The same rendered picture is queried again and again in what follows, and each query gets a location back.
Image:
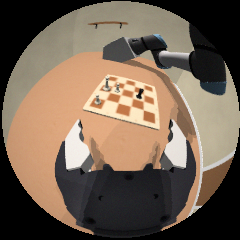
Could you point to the brown and cream checkered chessboard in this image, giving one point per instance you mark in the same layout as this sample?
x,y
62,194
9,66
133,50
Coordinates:
x,y
124,105

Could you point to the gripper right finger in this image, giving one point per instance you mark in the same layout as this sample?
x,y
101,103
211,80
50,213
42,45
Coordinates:
x,y
178,158

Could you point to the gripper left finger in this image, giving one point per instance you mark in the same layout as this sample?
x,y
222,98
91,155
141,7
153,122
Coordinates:
x,y
73,160

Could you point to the black rook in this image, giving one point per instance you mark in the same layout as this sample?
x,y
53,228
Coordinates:
x,y
139,94

